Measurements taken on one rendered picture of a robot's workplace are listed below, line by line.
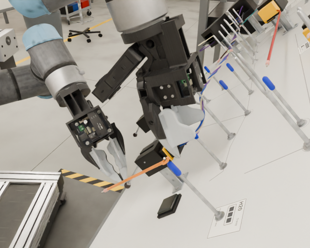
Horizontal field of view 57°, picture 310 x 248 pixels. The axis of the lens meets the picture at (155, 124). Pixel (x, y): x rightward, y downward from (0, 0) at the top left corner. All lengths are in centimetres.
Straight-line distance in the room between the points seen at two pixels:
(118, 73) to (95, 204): 156
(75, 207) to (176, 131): 155
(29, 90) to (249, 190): 51
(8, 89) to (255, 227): 55
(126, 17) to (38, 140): 225
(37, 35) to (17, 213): 124
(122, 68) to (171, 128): 11
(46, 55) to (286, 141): 46
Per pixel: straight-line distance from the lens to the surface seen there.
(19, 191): 185
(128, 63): 41
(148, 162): 51
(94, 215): 188
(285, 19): 90
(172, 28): 38
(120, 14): 39
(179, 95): 40
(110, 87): 44
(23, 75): 70
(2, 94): 69
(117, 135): 60
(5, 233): 168
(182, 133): 43
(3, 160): 248
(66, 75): 59
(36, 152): 246
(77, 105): 56
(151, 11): 38
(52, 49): 62
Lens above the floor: 144
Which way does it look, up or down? 34 degrees down
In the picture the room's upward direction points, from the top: straight up
